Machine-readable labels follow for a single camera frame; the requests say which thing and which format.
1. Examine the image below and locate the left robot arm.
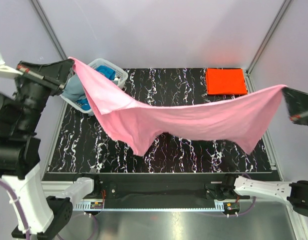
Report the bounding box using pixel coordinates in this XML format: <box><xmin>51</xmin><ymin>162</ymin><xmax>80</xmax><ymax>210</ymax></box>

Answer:
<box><xmin>0</xmin><ymin>59</ymin><xmax>102</xmax><ymax>240</ymax></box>

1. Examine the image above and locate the left aluminium frame post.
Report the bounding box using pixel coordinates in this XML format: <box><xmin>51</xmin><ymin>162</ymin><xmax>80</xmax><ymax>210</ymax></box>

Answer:
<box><xmin>29</xmin><ymin>0</ymin><xmax>67</xmax><ymax>60</ymax></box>

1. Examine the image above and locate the grey t-shirt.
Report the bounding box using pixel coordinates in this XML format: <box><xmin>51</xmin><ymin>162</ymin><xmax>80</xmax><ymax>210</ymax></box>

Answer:
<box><xmin>62</xmin><ymin>74</ymin><xmax>86</xmax><ymax>102</ymax></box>

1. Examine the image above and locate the aluminium frame post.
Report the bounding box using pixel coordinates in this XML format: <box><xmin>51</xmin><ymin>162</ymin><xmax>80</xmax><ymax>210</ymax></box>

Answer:
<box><xmin>29</xmin><ymin>0</ymin><xmax>67</xmax><ymax>60</ymax></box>
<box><xmin>246</xmin><ymin>0</ymin><xmax>294</xmax><ymax>75</ymax></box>

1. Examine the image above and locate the white slotted cable duct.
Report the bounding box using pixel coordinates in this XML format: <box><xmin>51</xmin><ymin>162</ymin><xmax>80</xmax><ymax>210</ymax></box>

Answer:
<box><xmin>73</xmin><ymin>201</ymin><xmax>225</xmax><ymax>212</ymax></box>

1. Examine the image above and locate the white plastic basket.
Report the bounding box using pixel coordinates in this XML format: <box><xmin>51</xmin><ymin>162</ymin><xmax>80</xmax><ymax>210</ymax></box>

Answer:
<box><xmin>60</xmin><ymin>58</ymin><xmax>128</xmax><ymax>116</ymax></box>

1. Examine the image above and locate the right aluminium frame post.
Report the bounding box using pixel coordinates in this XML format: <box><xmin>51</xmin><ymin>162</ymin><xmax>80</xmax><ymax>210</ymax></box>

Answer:
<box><xmin>246</xmin><ymin>0</ymin><xmax>294</xmax><ymax>75</ymax></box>

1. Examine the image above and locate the blue t-shirt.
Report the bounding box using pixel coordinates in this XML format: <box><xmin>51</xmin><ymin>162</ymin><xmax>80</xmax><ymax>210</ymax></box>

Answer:
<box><xmin>76</xmin><ymin>65</ymin><xmax>121</xmax><ymax>111</ymax></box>

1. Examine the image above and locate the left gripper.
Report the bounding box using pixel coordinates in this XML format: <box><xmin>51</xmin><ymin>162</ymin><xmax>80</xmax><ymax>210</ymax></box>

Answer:
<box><xmin>14</xmin><ymin>55</ymin><xmax>75</xmax><ymax>131</ymax></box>

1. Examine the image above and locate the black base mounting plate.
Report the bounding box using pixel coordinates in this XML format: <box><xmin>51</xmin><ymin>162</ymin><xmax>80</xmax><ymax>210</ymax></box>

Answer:
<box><xmin>42</xmin><ymin>171</ymin><xmax>252</xmax><ymax>210</ymax></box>

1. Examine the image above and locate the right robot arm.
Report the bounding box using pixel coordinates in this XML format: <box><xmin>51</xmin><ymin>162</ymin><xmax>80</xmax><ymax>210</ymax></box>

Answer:
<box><xmin>220</xmin><ymin>87</ymin><xmax>308</xmax><ymax>217</ymax></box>

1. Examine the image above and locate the folded orange t-shirt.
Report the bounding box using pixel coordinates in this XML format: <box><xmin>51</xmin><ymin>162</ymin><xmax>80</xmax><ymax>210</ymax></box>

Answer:
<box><xmin>206</xmin><ymin>68</ymin><xmax>248</xmax><ymax>95</ymax></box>

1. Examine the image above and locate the pink t-shirt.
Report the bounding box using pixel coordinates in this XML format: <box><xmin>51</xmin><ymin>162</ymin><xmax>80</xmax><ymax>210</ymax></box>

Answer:
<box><xmin>73</xmin><ymin>59</ymin><xmax>283</xmax><ymax>156</ymax></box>

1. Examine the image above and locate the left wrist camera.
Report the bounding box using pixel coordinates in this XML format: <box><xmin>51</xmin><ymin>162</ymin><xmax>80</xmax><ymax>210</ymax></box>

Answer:
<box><xmin>0</xmin><ymin>53</ymin><xmax>23</xmax><ymax>79</ymax></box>

